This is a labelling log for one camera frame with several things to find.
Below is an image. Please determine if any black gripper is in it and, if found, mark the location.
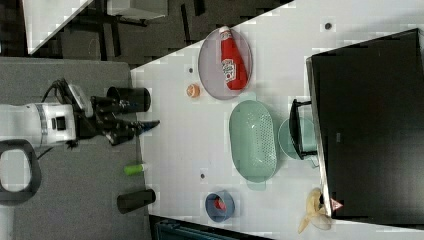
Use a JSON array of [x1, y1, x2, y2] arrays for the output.
[[68, 84, 160, 146]]

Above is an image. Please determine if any green plastic strainer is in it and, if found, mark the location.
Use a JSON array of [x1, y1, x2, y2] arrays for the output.
[[229, 94, 279, 191]]

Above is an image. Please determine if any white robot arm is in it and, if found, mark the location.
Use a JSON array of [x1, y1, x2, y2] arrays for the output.
[[1, 81, 160, 207]]

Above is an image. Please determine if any black utensil holder cup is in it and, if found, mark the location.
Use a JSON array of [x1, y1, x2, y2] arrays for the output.
[[106, 87, 151, 113]]

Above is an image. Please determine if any green spatula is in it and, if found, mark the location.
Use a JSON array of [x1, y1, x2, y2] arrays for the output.
[[123, 137, 148, 176]]

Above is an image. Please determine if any orange slice toy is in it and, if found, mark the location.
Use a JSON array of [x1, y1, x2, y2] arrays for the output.
[[186, 84, 200, 98]]

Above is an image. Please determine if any black cylinder cup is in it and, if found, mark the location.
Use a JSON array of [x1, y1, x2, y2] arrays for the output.
[[117, 189, 156, 214]]

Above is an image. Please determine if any grey round plate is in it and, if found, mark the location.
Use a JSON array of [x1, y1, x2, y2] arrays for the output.
[[198, 29, 252, 100]]

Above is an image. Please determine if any red ketchup bottle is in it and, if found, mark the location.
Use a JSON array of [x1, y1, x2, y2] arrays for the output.
[[219, 26, 248, 91]]

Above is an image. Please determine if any red strawberry toy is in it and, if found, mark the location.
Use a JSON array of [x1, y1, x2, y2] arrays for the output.
[[213, 197, 226, 211]]

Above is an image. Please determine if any blue bowl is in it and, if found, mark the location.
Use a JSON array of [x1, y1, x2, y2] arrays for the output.
[[205, 190, 235, 223]]

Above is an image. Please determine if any green bowl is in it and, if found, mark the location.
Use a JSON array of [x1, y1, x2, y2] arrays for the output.
[[278, 118, 319, 168]]

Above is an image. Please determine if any black microwave oven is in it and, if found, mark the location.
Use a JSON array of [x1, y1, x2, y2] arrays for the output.
[[307, 29, 424, 228]]

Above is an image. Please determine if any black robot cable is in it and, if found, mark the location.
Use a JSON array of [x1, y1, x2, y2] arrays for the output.
[[37, 78, 73, 160]]

